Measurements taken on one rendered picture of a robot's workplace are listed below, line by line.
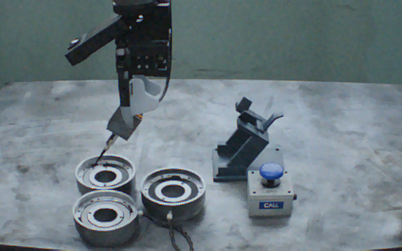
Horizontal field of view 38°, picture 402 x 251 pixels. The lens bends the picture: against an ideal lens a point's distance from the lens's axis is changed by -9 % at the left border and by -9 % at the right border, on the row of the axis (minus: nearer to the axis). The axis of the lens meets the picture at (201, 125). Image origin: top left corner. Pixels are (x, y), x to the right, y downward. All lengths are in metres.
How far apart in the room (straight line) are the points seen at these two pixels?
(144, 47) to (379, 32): 1.88
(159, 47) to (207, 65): 1.75
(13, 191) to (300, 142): 0.56
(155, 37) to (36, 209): 0.35
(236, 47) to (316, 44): 0.35
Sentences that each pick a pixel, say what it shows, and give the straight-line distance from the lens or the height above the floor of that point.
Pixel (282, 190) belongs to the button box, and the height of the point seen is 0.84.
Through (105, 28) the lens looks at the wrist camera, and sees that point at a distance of 0.94.
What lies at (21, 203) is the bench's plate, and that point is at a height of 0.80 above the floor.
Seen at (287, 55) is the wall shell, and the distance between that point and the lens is 2.69.
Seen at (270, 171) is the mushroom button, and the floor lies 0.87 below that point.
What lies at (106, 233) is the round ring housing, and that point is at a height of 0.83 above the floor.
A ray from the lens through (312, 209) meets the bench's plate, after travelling 1.05.
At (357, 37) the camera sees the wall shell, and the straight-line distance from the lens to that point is 2.70.
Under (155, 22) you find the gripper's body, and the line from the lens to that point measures 0.94.
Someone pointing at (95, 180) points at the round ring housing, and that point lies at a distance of 1.07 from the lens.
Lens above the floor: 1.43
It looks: 30 degrees down
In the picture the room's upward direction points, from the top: straight up
